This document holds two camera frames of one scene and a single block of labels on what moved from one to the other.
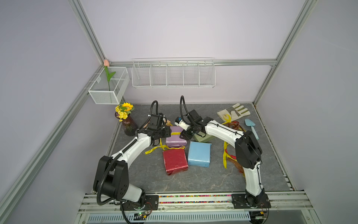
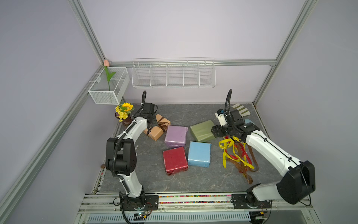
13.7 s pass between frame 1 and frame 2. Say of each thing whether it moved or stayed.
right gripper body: moved
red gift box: stayed
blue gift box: stayed
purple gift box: stayed
